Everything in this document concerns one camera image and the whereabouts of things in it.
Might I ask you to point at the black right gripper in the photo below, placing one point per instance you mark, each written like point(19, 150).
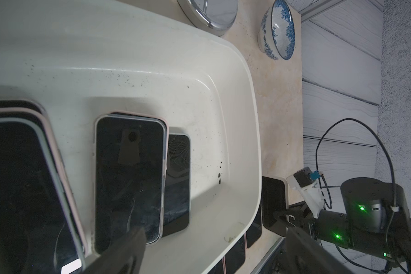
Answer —
point(330, 226)

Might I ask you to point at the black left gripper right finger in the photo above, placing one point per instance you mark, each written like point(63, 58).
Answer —
point(305, 256)

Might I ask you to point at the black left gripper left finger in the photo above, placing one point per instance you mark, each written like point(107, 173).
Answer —
point(125, 256)

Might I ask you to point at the pink case phone front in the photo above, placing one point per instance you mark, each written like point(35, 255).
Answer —
point(254, 232)

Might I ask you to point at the mint green case phone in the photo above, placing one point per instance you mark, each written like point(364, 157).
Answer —
point(36, 232)

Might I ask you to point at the blue purple case phone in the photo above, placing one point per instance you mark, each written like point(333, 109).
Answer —
point(130, 175)

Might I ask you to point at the purple case phone back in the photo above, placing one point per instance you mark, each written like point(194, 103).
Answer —
point(14, 103)

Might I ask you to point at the grey green case phone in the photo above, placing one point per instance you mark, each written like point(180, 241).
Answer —
point(60, 169)

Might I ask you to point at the light green case phone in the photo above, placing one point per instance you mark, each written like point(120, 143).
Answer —
point(218, 268)

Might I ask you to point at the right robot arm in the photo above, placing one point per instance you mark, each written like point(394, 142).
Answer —
point(376, 222)

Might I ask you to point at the pale pink case phone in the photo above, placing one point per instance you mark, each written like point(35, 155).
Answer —
point(273, 198)

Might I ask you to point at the pink case phone behind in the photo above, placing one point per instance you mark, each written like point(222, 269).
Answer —
point(235, 257)

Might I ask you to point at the white plastic storage box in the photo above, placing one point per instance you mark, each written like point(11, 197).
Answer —
point(83, 59)

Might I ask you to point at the blue white porcelain bowl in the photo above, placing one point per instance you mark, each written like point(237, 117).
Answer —
point(276, 38)

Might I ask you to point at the metal glass rack stand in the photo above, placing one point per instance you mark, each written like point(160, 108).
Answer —
point(212, 16)

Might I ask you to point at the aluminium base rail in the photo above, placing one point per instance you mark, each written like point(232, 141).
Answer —
point(266, 265)

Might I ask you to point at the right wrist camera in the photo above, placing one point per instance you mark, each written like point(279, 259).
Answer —
point(305, 182)

